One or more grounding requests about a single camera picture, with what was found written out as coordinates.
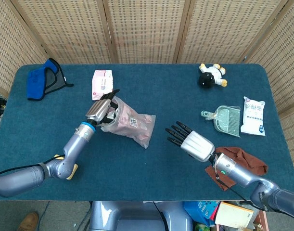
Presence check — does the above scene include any yellow sponge block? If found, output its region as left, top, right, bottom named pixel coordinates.
left=54, top=154, right=79, bottom=180

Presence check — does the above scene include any black and white plush toy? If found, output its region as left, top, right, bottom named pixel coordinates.
left=197, top=63, right=228, bottom=89

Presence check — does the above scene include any yellow book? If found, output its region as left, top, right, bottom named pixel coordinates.
left=214, top=202, right=255, bottom=229

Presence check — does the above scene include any plastic bag with pink cloth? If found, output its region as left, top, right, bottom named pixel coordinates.
left=100, top=95, right=156, bottom=149

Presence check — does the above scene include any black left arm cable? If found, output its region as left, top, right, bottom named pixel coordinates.
left=0, top=154, right=65, bottom=181

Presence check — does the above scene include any blue carpet table cover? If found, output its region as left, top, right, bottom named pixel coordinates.
left=0, top=63, right=294, bottom=202

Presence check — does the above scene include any woven wooden folding screen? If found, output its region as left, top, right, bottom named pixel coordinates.
left=0, top=0, right=294, bottom=174

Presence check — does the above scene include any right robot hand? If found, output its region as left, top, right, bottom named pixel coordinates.
left=165, top=121, right=215, bottom=162

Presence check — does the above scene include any pink white wet wipes pack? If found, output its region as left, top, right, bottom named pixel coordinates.
left=91, top=69, right=114, bottom=101

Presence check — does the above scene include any blue printed bag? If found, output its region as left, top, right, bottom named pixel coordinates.
left=184, top=201, right=221, bottom=228

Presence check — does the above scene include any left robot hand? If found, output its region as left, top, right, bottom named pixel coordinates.
left=85, top=89, right=120, bottom=127

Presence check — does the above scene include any pink plastic crate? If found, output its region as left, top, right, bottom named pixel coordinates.
left=254, top=211, right=270, bottom=231

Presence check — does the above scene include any brown cloth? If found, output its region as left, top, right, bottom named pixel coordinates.
left=204, top=146, right=268, bottom=192

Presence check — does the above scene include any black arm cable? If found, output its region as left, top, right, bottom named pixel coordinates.
left=215, top=175, right=256, bottom=205
left=0, top=154, right=65, bottom=181

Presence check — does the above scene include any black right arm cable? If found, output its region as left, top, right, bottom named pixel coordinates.
left=215, top=175, right=256, bottom=205

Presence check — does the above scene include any green dustpan set in wrap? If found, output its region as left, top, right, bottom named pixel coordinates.
left=201, top=105, right=241, bottom=138

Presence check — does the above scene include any grey robot torso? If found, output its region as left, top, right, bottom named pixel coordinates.
left=89, top=201, right=193, bottom=231

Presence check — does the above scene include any white printed powder packet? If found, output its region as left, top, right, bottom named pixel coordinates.
left=240, top=96, right=267, bottom=137

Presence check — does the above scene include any brown shoe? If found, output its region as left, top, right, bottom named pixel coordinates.
left=16, top=211, right=39, bottom=231

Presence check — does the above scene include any blue and grey pouch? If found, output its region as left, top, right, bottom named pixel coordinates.
left=26, top=57, right=74, bottom=101

